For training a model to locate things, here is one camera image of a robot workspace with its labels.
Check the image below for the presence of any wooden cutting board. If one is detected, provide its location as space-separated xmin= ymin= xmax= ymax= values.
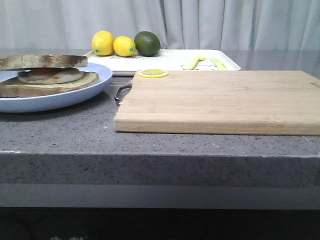
xmin=114 ymin=70 xmax=320 ymax=136

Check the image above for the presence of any light blue plate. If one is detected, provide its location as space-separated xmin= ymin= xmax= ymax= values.
xmin=0 ymin=63 xmax=113 ymax=113

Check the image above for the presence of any yellow plastic knife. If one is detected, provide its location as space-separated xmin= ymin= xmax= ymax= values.
xmin=210 ymin=58 xmax=229 ymax=71

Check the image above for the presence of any fried egg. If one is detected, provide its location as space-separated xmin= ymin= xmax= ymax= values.
xmin=17 ymin=67 xmax=83 ymax=85

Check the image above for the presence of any metal board handle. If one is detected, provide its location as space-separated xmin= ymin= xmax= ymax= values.
xmin=114 ymin=81 xmax=132 ymax=106

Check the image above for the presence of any yellow lemon right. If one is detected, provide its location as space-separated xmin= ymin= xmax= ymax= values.
xmin=113 ymin=36 xmax=136 ymax=57

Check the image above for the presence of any white bear tray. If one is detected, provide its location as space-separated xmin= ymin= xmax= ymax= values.
xmin=85 ymin=49 xmax=241 ymax=76

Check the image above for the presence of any lemon slice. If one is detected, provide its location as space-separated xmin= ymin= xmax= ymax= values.
xmin=137 ymin=68 xmax=169 ymax=78

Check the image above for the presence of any bread slice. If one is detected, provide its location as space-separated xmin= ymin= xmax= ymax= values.
xmin=0 ymin=72 xmax=99 ymax=98
xmin=0 ymin=54 xmax=88 ymax=71

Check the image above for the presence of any yellow lemon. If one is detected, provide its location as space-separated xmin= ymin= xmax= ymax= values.
xmin=91 ymin=30 xmax=115 ymax=56
xmin=113 ymin=36 xmax=136 ymax=57

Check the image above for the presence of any grey curtain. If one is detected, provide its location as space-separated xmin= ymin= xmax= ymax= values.
xmin=0 ymin=0 xmax=320 ymax=51

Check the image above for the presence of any yellow lemon left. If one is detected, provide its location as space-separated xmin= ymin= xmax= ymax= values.
xmin=91 ymin=30 xmax=115 ymax=56

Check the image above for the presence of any green lime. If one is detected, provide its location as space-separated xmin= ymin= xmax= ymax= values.
xmin=134 ymin=31 xmax=161 ymax=57

